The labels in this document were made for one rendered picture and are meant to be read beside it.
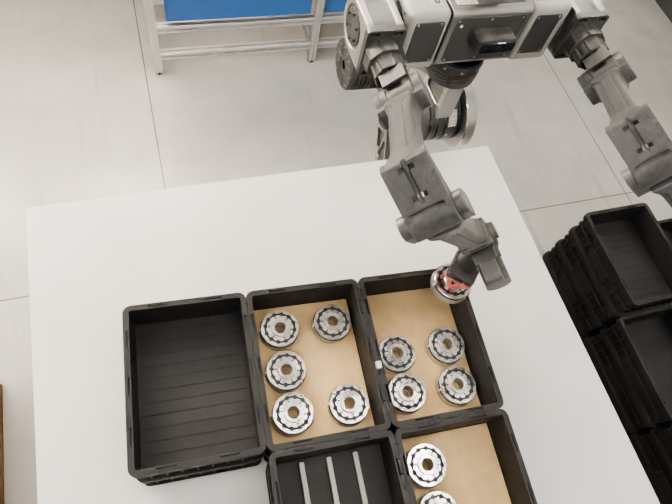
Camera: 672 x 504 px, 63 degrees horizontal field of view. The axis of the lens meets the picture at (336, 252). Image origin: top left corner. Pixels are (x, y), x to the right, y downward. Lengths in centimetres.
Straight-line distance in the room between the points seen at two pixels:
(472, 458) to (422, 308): 42
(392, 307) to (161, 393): 66
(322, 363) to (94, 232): 81
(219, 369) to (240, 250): 44
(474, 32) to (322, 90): 194
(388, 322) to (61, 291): 94
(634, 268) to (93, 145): 246
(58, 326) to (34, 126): 153
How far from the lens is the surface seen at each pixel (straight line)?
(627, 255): 252
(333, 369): 150
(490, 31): 133
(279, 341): 147
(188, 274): 172
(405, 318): 159
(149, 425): 146
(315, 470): 144
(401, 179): 82
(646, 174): 110
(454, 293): 143
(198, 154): 284
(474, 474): 154
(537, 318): 191
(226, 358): 149
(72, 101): 313
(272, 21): 306
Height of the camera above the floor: 225
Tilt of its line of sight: 61 degrees down
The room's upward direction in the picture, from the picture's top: 19 degrees clockwise
